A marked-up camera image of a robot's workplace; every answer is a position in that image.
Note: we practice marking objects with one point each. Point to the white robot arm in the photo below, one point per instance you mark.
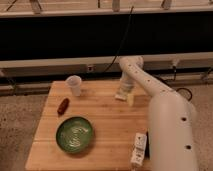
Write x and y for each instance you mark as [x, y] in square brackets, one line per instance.
[171, 144]

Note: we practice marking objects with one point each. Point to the green ceramic bowl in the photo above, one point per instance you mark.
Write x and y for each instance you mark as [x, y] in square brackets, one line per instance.
[74, 135]

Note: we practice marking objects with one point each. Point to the white sponge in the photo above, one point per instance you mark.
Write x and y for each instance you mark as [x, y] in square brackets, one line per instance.
[121, 96]

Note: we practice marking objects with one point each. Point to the clear plastic cup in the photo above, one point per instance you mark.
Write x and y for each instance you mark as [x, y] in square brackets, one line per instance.
[74, 83]

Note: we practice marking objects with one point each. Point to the brown sausage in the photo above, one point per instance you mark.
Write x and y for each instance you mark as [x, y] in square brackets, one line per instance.
[63, 106]

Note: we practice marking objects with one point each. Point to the white rectangular box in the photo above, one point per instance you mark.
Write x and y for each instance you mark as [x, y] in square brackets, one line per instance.
[138, 153]

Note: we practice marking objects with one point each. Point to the black rectangular device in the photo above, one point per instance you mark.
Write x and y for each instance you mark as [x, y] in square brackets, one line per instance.
[147, 154]

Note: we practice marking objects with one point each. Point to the wooden cutting board table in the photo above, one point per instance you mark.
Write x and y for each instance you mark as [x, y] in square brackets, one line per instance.
[115, 124]

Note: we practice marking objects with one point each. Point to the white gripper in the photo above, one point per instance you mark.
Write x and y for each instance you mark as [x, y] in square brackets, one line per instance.
[126, 86]

